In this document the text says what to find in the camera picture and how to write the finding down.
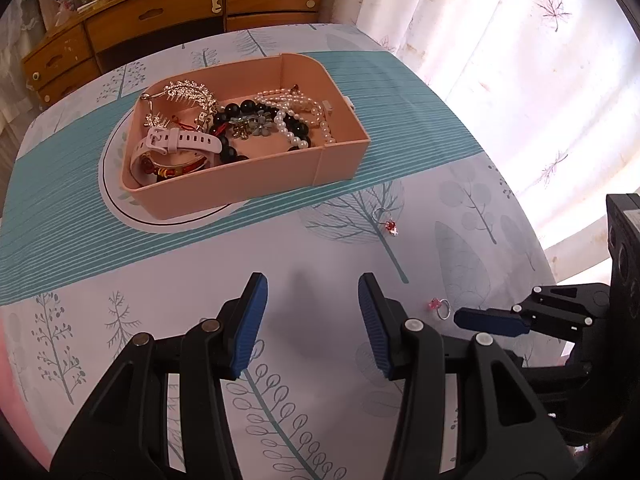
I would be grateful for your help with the small figurine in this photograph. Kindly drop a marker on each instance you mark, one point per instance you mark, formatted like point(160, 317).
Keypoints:
point(64, 10)

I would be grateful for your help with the white lace cover cloth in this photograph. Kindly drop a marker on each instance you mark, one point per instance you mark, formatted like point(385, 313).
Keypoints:
point(15, 60)

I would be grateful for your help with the wooden desk with drawers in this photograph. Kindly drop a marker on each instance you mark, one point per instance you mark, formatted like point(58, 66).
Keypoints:
point(165, 10)

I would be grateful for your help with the blue flower brooch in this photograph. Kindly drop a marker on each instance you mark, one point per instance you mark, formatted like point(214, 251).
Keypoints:
point(260, 125)

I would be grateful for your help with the pink plastic tray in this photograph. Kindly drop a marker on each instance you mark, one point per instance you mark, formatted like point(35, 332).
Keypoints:
point(250, 180)

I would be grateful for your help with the gold flower earring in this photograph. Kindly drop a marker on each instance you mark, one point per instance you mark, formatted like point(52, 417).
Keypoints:
point(240, 130)

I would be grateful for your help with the tree-print tablecloth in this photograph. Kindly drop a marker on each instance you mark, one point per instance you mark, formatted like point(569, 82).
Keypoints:
point(200, 260)

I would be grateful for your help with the silver rhinestone hair comb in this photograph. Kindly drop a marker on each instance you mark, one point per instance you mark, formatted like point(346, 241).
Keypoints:
point(187, 91)

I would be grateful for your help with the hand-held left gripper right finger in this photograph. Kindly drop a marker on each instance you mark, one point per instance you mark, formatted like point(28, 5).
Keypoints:
point(375, 330)

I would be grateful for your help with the mint drawer lock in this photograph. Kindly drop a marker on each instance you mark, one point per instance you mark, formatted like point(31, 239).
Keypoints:
point(215, 0)

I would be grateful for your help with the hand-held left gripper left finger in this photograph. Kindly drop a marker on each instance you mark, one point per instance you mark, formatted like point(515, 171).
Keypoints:
point(247, 330)

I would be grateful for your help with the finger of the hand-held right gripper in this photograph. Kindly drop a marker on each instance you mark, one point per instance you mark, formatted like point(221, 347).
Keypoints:
point(555, 375)
point(492, 321)

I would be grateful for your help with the leaf-print white curtain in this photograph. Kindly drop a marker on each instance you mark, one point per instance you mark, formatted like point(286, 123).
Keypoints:
point(500, 60)

